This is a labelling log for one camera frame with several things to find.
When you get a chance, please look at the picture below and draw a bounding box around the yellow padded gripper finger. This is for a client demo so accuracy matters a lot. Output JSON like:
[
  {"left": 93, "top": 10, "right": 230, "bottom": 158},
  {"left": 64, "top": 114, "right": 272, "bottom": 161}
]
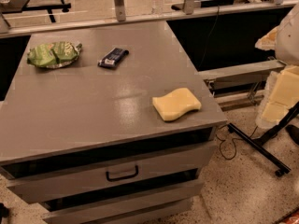
[{"left": 255, "top": 27, "right": 278, "bottom": 50}]

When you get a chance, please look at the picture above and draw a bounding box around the yellow sponge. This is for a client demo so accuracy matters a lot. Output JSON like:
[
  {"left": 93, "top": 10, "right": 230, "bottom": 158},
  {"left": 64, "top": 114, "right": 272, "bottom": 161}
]
[{"left": 152, "top": 88, "right": 202, "bottom": 121}]

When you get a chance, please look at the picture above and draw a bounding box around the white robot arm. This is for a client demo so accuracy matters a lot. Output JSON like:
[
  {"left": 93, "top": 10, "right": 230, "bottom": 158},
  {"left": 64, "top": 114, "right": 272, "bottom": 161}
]
[{"left": 255, "top": 4, "right": 299, "bottom": 65}]

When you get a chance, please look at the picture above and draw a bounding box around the dark blue rxbar wrapper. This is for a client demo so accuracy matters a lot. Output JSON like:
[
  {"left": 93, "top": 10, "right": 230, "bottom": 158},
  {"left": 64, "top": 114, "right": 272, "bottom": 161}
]
[{"left": 98, "top": 48, "right": 129, "bottom": 68}]

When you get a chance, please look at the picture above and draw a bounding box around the black stand with wheels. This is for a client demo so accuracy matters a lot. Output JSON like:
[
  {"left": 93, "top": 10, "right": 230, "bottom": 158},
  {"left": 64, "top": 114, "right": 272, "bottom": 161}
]
[{"left": 227, "top": 101, "right": 299, "bottom": 177}]

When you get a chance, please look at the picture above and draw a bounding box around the grey drawer cabinet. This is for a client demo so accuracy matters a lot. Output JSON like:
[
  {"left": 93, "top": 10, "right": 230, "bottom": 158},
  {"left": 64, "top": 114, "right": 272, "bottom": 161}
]
[{"left": 0, "top": 21, "right": 226, "bottom": 224}]

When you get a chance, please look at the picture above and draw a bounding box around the green chip bag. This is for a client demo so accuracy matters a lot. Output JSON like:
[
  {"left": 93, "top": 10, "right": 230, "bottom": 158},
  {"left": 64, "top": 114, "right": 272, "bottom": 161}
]
[{"left": 27, "top": 41, "right": 82, "bottom": 69}]

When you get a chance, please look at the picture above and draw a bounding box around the grey metal rail frame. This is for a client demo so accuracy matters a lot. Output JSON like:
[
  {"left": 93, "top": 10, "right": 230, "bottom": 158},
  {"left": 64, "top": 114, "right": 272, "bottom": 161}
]
[{"left": 199, "top": 60, "right": 285, "bottom": 90}]

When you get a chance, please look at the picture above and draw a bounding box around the black cable on floor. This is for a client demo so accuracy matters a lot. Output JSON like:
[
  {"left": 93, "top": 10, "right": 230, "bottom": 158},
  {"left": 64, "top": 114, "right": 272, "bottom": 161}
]
[{"left": 215, "top": 124, "right": 260, "bottom": 161}]

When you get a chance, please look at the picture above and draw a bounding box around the black drawer handle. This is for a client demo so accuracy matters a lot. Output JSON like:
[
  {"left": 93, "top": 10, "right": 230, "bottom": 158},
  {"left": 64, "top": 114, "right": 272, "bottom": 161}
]
[{"left": 106, "top": 165, "right": 139, "bottom": 182}]

